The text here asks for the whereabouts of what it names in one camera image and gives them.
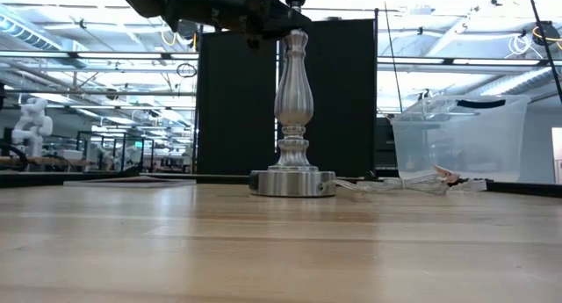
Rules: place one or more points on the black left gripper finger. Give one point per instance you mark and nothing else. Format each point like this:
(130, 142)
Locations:
(285, 22)

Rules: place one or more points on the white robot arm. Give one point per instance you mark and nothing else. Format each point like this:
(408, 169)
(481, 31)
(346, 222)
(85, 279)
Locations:
(31, 127)

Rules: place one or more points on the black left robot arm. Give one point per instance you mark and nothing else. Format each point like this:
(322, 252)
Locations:
(140, 0)

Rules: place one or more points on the black partition panel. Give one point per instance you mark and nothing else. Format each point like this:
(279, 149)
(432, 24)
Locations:
(237, 105)
(342, 96)

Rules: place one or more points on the clear plastic storage bin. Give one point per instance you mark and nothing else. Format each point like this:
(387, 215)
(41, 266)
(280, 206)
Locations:
(461, 140)

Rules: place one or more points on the black tripod pole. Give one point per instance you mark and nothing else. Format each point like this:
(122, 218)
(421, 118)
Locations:
(543, 39)

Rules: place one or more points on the black aluminium table frame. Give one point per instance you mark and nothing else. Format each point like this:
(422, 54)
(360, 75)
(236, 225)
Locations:
(26, 179)

